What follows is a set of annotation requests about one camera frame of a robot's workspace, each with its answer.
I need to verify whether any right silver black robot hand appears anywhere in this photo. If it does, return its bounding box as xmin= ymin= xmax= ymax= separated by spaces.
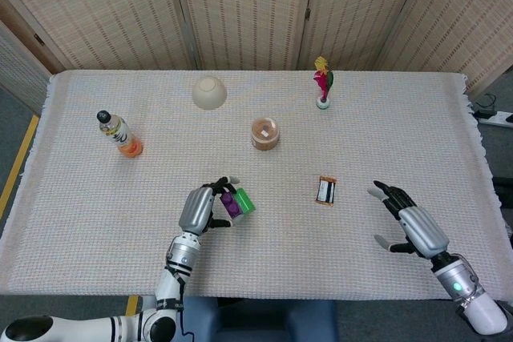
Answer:
xmin=367 ymin=180 xmax=451 ymax=260

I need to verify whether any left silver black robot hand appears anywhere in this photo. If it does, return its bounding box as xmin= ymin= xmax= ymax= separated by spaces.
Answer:
xmin=177 ymin=175 xmax=242 ymax=237

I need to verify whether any purple toy block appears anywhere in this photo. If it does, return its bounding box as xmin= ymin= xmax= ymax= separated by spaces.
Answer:
xmin=220 ymin=192 xmax=243 ymax=218

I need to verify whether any green toy block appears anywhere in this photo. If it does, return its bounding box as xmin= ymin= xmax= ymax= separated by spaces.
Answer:
xmin=231 ymin=187 xmax=258 ymax=227

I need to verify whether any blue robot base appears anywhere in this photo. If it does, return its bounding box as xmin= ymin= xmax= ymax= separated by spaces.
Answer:
xmin=182 ymin=297 xmax=340 ymax=342

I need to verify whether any white woven tablecloth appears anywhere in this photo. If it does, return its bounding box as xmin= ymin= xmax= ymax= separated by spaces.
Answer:
xmin=0 ymin=70 xmax=507 ymax=303

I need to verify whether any orange drink bottle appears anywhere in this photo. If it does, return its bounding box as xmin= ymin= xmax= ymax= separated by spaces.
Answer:
xmin=95 ymin=110 xmax=143 ymax=159

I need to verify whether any black gold snack wrapper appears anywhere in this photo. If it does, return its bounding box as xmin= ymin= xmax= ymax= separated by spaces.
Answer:
xmin=313 ymin=174 xmax=339 ymax=209

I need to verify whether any upturned cream bowl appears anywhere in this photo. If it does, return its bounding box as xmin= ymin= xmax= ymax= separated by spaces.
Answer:
xmin=191 ymin=77 xmax=228 ymax=111

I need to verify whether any white power strip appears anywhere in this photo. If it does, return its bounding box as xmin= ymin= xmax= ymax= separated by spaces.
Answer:
xmin=478 ymin=111 xmax=513 ymax=129

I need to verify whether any colourful feather shuttlecock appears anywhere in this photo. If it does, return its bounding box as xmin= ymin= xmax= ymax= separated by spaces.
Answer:
xmin=313 ymin=55 xmax=336 ymax=111

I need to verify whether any woven folding screen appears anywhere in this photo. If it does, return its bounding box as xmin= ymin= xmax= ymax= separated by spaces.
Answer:
xmin=0 ymin=0 xmax=513 ymax=97

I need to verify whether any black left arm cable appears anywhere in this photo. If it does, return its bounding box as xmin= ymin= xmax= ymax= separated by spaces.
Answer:
xmin=166 ymin=261 xmax=194 ymax=337

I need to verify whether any black floor cable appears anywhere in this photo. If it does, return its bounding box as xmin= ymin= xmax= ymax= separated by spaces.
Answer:
xmin=471 ymin=93 xmax=499 ymax=114

